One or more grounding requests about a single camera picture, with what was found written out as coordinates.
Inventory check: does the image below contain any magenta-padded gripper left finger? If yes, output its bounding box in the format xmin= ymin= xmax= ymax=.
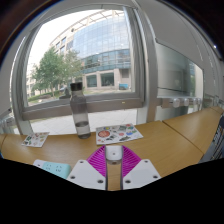
xmin=66 ymin=145 xmax=108 ymax=191

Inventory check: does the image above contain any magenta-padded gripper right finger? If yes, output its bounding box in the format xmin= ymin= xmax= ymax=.
xmin=120 ymin=145 xmax=162 ymax=191

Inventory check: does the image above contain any small white charger block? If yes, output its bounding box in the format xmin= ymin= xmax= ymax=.
xmin=105 ymin=145 xmax=123 ymax=162

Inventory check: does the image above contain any white and mint power strip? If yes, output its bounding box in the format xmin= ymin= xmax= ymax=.
xmin=32 ymin=158 xmax=73 ymax=180

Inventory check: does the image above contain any sticker sheet with red circle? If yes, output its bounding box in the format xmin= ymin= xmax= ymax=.
xmin=95 ymin=123 xmax=144 ymax=146

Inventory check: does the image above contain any sticker sheet with green prints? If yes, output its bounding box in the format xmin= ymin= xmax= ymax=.
xmin=21 ymin=131 xmax=50 ymax=148

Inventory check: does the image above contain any clear grey drink bottle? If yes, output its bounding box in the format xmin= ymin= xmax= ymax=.
xmin=69 ymin=81 xmax=92 ymax=140

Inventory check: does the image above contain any dark chair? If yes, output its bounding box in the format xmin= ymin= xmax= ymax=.
xmin=199 ymin=113 xmax=224 ymax=164

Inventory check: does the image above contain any grey window frame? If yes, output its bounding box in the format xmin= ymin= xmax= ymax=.
xmin=11 ymin=3 xmax=159 ymax=136

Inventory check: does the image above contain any white rail with knobs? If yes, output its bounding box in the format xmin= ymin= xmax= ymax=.
xmin=156 ymin=95 xmax=205 ymax=110

